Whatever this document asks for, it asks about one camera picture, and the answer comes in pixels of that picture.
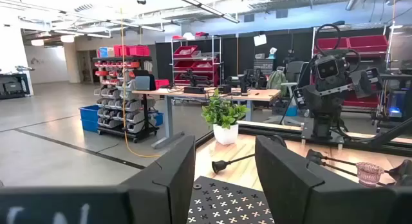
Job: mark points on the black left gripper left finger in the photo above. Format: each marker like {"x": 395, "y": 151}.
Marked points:
{"x": 161, "y": 192}

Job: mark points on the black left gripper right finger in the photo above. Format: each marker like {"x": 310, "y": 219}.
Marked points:
{"x": 289, "y": 192}

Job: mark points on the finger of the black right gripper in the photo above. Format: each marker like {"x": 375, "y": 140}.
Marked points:
{"x": 305, "y": 97}
{"x": 367, "y": 82}

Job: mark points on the pink ribbed glass candle holder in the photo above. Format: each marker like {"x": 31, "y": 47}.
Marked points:
{"x": 370, "y": 174}

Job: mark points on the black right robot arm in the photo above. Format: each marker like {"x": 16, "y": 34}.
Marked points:
{"x": 323, "y": 127}

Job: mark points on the black benchtop robot arm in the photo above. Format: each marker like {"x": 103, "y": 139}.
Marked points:
{"x": 196, "y": 80}
{"x": 244, "y": 80}

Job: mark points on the grey office chair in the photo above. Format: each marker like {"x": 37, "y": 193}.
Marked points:
{"x": 294, "y": 72}

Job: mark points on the green jacket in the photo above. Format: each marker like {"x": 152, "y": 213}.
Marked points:
{"x": 276, "y": 82}

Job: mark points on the black machine with blue light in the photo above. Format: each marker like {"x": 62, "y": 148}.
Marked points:
{"x": 396, "y": 105}

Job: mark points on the metal shelf with red bins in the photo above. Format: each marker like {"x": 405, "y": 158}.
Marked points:
{"x": 367, "y": 43}

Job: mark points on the wooden desk with grey legs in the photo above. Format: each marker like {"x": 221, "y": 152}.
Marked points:
{"x": 257, "y": 94}

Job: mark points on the black drawer cabinet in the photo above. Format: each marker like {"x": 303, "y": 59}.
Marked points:
{"x": 263, "y": 66}

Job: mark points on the tissue box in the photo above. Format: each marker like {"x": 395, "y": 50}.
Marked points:
{"x": 272, "y": 54}

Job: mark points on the black perforated metal stand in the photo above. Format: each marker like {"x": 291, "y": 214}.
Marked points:
{"x": 225, "y": 201}

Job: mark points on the white paper sheet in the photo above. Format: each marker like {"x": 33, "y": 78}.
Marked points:
{"x": 260, "y": 40}

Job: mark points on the blue plastic bin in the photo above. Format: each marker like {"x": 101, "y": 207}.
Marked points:
{"x": 158, "y": 118}
{"x": 89, "y": 119}

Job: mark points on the green plant in white pot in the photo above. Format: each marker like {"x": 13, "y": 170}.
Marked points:
{"x": 225, "y": 135}

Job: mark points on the black rack with parts bins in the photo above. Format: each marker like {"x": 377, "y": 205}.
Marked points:
{"x": 111, "y": 98}

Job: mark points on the red plastic bin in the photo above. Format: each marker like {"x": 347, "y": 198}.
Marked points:
{"x": 162, "y": 83}

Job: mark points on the grey equipment case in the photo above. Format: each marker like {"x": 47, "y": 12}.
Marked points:
{"x": 144, "y": 82}

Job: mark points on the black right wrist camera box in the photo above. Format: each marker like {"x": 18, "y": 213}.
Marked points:
{"x": 326, "y": 68}

